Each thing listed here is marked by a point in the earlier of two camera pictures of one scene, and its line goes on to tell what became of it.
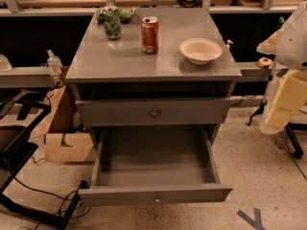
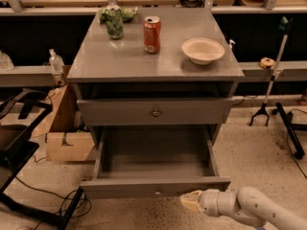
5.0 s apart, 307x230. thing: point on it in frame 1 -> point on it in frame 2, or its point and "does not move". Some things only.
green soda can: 112,22 does not move
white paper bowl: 200,51 does not move
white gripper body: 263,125 -> 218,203
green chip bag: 125,14 does not move
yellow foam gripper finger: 291,99 -> 191,200
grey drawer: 155,165 does not move
